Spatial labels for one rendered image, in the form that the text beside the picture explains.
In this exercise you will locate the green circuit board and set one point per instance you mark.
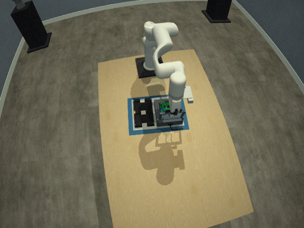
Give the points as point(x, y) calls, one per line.
point(164, 106)

